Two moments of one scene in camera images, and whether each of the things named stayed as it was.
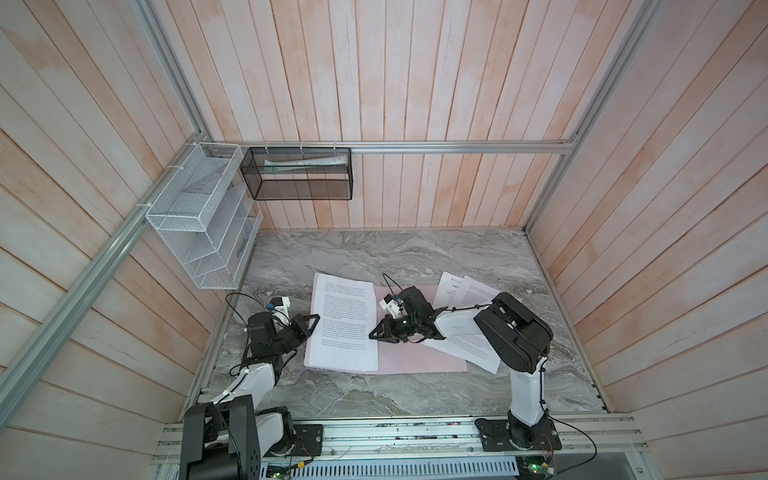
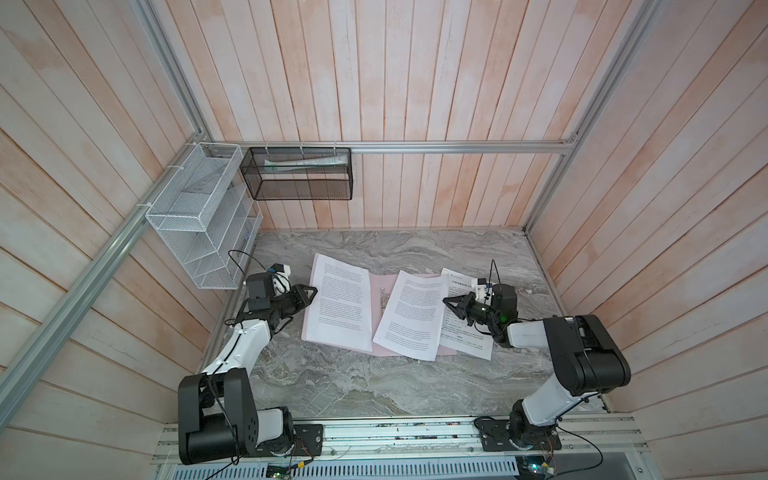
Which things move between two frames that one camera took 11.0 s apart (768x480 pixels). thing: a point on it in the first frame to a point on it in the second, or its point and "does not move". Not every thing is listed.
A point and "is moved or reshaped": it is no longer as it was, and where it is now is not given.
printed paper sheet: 341,339 is moved or reshaped
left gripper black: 304,332 to 304,296
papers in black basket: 271,166 does not move
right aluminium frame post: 641,21 does not move
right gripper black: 387,325 to 462,309
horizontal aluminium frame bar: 390,145 does not move
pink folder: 414,357 to 383,287
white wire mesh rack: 206,213 does not move
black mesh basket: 299,173 does not move
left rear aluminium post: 151,20 does not move
